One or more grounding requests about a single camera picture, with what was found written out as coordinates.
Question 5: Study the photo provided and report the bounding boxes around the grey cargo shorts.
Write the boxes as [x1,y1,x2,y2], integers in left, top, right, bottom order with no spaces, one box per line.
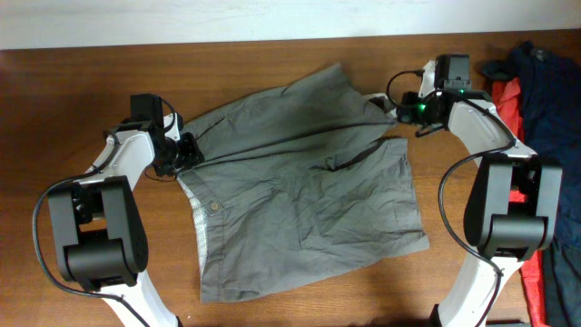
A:
[178,65,428,302]

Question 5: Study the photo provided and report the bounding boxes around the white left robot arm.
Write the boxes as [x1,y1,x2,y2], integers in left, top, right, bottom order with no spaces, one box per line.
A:
[38,94,204,326]

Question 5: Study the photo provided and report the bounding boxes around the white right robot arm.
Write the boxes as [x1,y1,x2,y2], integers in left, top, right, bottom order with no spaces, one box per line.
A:
[396,54,562,326]

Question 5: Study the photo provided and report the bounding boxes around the red garment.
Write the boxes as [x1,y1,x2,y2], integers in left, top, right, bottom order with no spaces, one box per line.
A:
[492,77,548,327]

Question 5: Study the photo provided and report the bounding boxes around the dark navy garment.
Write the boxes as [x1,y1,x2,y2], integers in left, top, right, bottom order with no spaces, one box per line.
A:
[480,42,580,326]

